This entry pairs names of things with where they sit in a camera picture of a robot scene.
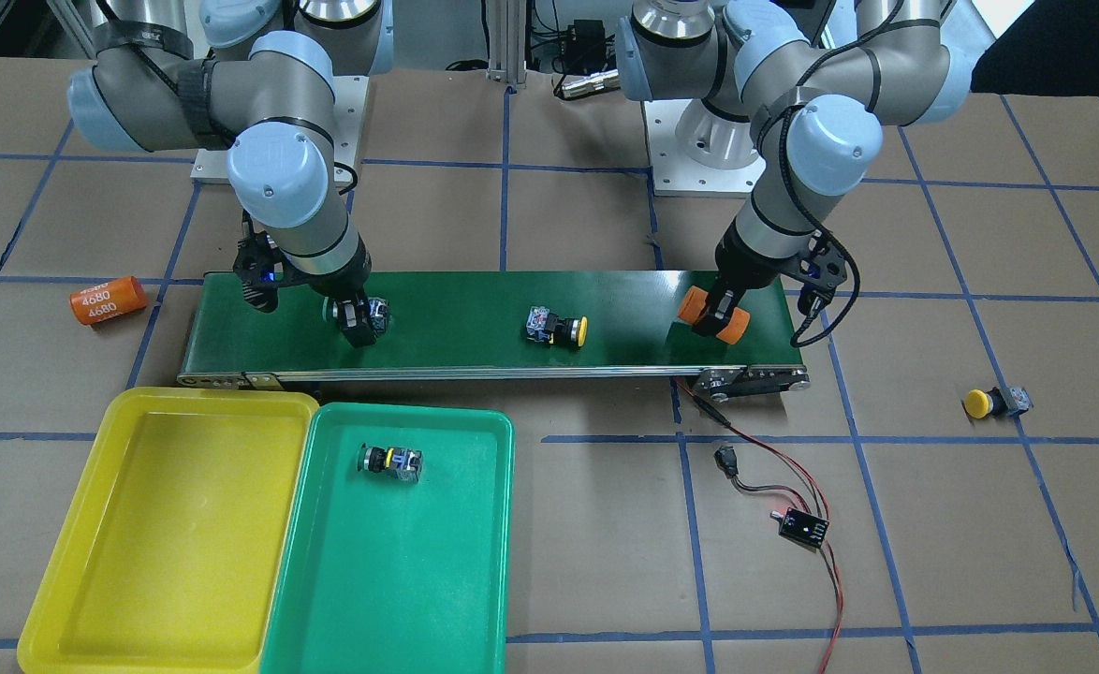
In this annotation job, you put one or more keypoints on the green conveyor belt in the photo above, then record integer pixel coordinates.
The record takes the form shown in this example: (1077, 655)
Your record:
(470, 325)

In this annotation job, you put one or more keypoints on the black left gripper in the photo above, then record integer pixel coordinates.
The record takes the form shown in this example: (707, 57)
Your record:
(739, 267)

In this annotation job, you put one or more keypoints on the black motor speed module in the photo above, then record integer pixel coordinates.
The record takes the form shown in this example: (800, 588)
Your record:
(801, 527)

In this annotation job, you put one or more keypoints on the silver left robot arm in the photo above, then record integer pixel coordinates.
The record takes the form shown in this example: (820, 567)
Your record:
(815, 115)

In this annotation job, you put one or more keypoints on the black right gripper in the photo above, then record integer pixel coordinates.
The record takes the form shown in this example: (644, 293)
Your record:
(344, 280)

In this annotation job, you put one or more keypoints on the green push button switch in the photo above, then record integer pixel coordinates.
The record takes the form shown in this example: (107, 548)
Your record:
(399, 462)

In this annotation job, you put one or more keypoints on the green plastic tray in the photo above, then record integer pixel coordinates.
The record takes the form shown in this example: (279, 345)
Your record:
(385, 576)

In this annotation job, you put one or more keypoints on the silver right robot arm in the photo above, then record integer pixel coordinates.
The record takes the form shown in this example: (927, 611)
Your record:
(266, 97)

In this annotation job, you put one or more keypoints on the orange cylinder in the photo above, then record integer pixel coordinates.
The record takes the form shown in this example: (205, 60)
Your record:
(96, 304)
(721, 318)

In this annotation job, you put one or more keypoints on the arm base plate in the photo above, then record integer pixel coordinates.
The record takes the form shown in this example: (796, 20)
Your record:
(351, 93)
(700, 149)

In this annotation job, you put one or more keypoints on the yellow plastic tray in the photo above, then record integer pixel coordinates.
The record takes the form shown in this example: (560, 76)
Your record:
(168, 558)

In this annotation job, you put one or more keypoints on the aluminium frame post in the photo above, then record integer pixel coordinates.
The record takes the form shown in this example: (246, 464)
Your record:
(507, 38)

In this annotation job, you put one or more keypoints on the yellow push button switch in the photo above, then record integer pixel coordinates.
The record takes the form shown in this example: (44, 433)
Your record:
(545, 326)

